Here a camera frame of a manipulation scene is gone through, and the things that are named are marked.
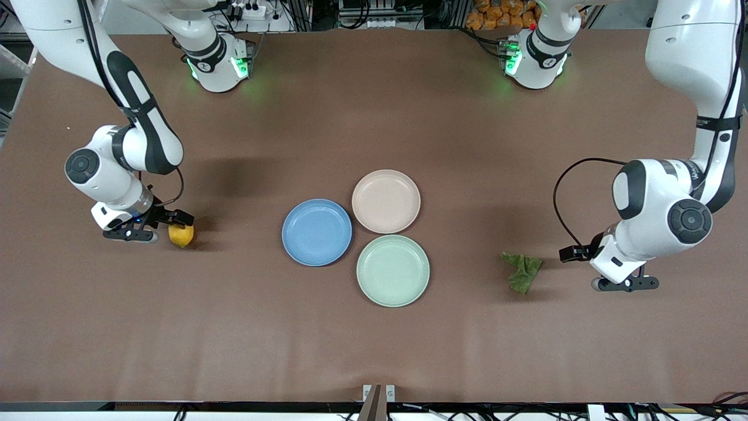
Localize yellow lemon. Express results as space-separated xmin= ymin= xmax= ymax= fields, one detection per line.
xmin=168 ymin=224 xmax=195 ymax=249

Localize green lettuce leaf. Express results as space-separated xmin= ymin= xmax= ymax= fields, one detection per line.
xmin=501 ymin=252 xmax=543 ymax=295

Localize blue plate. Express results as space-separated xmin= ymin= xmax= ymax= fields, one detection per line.
xmin=282 ymin=199 xmax=353 ymax=267

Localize pale green plate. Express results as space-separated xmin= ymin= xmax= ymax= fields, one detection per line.
xmin=356 ymin=234 xmax=431 ymax=308

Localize grey metal bar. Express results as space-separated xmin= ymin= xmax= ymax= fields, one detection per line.
xmin=0 ymin=44 xmax=31 ymax=80

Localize beige pink plate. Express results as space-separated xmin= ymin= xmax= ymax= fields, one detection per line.
xmin=351 ymin=169 xmax=421 ymax=234

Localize white power strip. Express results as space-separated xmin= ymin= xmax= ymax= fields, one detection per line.
xmin=231 ymin=0 xmax=266 ymax=21

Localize bag of orange fruit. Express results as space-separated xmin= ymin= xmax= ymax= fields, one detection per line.
xmin=466 ymin=0 xmax=541 ymax=31

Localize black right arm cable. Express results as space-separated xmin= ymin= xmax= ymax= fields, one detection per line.
xmin=76 ymin=0 xmax=185 ymax=206

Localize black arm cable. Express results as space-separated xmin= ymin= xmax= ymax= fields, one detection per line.
xmin=76 ymin=0 xmax=185 ymax=206
xmin=553 ymin=157 xmax=743 ymax=249

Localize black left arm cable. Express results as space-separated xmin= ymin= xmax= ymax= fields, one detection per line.
xmin=553 ymin=157 xmax=743 ymax=249

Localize dark cable loop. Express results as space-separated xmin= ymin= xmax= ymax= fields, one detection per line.
xmin=710 ymin=391 xmax=748 ymax=410

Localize black base cable bundle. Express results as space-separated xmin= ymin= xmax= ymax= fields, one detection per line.
xmin=465 ymin=26 xmax=509 ymax=59

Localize small metal bracket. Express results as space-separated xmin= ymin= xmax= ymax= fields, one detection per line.
xmin=362 ymin=384 xmax=396 ymax=404

